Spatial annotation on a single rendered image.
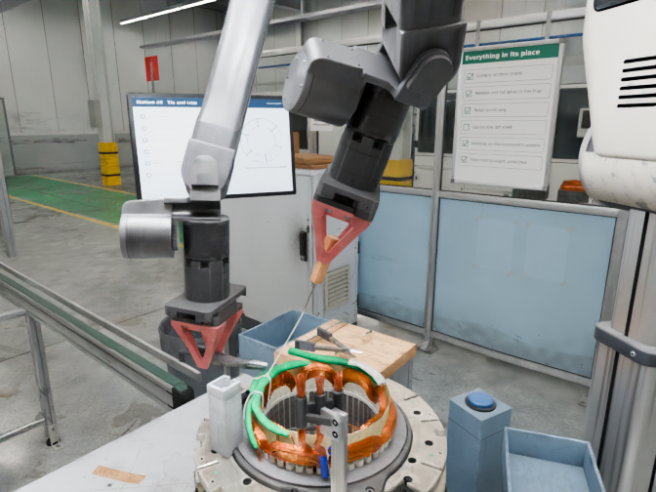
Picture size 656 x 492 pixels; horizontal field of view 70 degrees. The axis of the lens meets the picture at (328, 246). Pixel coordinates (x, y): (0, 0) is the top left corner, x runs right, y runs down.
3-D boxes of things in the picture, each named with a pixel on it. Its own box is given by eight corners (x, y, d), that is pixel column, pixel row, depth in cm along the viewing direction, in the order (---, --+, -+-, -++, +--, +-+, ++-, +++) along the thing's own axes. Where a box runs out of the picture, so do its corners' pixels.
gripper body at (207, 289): (163, 318, 59) (160, 262, 57) (206, 291, 68) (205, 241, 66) (209, 327, 57) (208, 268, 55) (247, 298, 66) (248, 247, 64)
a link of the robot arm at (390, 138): (428, 91, 47) (400, 81, 52) (369, 69, 44) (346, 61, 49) (400, 156, 50) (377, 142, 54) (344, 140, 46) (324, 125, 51)
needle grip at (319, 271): (308, 281, 56) (326, 236, 54) (310, 275, 57) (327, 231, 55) (321, 286, 56) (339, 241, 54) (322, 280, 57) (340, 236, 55)
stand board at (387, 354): (273, 362, 89) (273, 351, 88) (333, 328, 104) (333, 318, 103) (363, 399, 77) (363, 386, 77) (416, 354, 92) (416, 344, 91)
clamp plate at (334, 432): (338, 443, 45) (338, 417, 44) (318, 432, 47) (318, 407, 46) (341, 440, 46) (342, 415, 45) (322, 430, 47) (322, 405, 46)
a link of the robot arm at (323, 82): (463, 63, 41) (431, 16, 46) (349, 16, 36) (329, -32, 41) (389, 163, 49) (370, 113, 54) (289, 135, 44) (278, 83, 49)
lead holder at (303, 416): (293, 427, 46) (292, 396, 45) (316, 407, 50) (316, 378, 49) (324, 441, 44) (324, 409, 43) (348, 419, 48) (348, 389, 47)
